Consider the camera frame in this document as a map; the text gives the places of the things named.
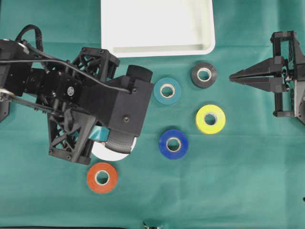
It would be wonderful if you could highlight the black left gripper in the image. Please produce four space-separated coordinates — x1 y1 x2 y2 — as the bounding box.
36 47 119 165

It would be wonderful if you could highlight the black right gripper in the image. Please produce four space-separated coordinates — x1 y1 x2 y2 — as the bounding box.
229 31 305 123

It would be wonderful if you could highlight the white tape roll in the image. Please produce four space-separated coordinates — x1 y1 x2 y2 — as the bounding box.
91 141 129 161

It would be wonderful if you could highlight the teal tape roll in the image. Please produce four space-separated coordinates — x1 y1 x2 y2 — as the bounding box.
153 77 182 105

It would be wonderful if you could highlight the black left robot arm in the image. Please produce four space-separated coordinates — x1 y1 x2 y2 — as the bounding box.
0 24 119 165

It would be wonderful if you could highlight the red tape roll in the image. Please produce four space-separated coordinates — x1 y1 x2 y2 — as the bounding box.
87 162 119 194

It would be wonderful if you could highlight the black tape roll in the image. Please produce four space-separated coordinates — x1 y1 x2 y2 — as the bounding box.
191 62 217 89

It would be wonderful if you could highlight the blue tape roll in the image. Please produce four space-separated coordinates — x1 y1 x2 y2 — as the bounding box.
158 129 189 160

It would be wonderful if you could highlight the yellow tape roll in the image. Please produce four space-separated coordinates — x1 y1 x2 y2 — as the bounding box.
195 104 226 135

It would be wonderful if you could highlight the white plastic tray case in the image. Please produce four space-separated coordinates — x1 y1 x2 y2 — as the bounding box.
101 0 215 57

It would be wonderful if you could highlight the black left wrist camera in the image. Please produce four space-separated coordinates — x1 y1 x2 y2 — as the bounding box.
80 65 153 154

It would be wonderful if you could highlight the black camera cable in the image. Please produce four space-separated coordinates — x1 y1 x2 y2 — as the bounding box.
0 46 133 94

